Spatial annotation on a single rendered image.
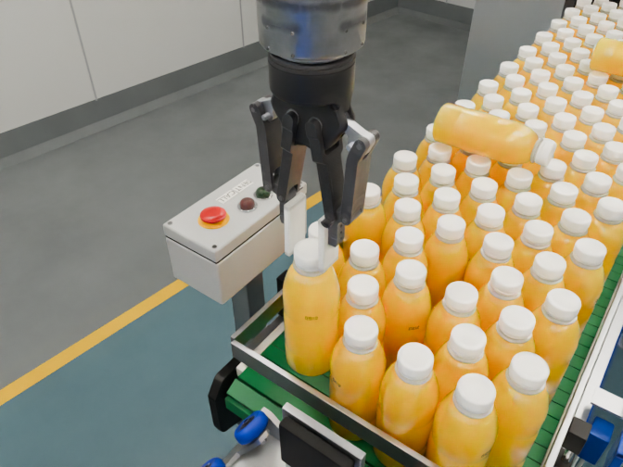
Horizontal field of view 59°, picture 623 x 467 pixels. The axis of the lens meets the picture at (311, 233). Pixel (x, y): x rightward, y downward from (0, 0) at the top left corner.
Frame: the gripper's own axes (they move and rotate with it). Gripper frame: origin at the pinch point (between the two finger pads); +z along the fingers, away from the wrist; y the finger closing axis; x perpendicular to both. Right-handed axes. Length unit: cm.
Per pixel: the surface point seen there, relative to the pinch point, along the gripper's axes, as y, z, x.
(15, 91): -255, 86, 89
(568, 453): 31.9, 25.7, 9.7
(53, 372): -113, 119, 5
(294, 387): 0.6, 22.1, -4.5
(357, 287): 3.3, 10.3, 5.0
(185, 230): -20.6, 9.1, -0.4
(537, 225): 17.1, 10.2, 30.2
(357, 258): 0.2, 10.8, 10.0
